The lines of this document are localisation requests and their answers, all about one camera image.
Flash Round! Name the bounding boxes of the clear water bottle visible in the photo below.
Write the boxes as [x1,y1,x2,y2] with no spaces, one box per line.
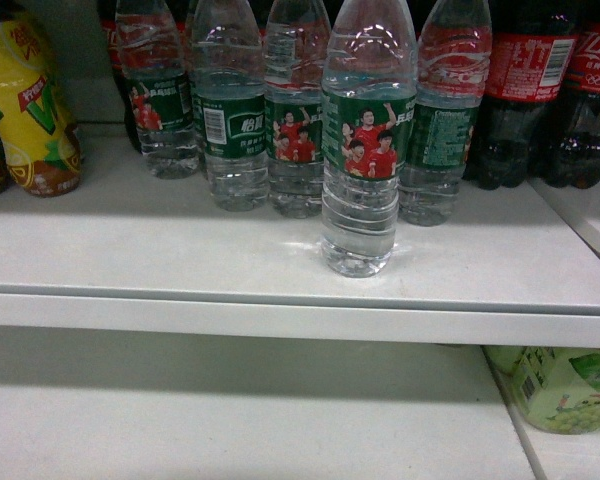
[321,1,417,278]

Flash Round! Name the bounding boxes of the white metal shelf board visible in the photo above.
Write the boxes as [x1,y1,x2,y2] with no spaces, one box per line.
[0,128,600,348]

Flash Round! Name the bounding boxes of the barcode side water bottle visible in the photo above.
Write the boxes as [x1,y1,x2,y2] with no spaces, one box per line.
[186,1,268,212]

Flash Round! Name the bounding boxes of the middle rear water bottle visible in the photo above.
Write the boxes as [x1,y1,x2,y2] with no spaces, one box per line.
[264,1,331,219]

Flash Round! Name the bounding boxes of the right rear water bottle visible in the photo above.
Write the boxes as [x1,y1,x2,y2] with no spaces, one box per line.
[399,0,492,227]

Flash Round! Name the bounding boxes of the far left water bottle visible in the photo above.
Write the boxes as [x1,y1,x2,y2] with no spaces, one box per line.
[115,1,200,180]

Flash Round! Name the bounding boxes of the cola bottle behind water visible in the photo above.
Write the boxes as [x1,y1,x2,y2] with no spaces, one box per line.
[97,0,141,152]

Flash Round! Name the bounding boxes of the white lower shelf board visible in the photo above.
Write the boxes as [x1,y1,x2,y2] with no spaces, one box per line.
[0,385,600,479]

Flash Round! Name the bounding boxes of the yellow lemon tea bottle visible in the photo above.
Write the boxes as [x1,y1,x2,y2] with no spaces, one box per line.
[0,8,82,197]

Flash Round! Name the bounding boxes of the right cola bottle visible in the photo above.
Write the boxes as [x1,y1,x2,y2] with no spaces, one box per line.
[530,1,600,189]

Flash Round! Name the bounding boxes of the left cola bottle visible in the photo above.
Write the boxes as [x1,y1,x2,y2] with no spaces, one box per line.
[464,1,582,190]

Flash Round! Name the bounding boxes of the green grape juice carton pack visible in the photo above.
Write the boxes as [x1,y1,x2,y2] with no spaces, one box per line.
[483,345,600,435]

